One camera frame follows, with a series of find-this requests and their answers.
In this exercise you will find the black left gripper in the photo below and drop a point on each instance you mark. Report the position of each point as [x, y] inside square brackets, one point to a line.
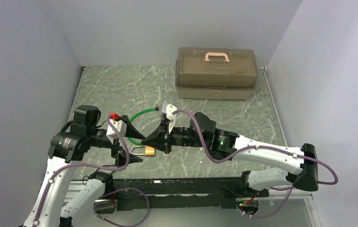
[118, 152]

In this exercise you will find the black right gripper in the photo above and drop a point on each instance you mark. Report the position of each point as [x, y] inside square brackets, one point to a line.
[161, 140]

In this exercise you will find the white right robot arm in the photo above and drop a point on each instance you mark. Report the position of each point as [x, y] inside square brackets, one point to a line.
[295, 166]

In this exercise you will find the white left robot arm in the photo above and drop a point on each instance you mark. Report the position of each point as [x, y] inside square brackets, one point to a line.
[66, 152]

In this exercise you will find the brass padlock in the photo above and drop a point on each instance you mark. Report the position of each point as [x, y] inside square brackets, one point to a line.
[143, 151]

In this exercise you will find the brown plastic toolbox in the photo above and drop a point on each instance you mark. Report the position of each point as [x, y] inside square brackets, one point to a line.
[216, 73]

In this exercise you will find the green cable lock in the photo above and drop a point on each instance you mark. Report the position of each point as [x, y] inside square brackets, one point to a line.
[133, 141]

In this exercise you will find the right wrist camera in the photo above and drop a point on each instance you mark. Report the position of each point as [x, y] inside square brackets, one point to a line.
[168, 110]

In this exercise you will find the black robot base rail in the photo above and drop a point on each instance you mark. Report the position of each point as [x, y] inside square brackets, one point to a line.
[222, 192]

